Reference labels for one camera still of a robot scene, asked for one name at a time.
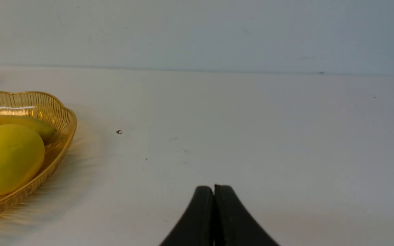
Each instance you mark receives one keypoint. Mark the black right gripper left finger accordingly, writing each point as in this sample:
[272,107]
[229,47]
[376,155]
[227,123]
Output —
[194,226]

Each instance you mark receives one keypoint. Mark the yellow banana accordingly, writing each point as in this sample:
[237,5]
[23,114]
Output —
[29,123]

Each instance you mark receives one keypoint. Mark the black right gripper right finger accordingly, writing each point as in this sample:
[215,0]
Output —
[233,224]

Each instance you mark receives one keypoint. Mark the yellow mango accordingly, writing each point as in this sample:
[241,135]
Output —
[22,153]

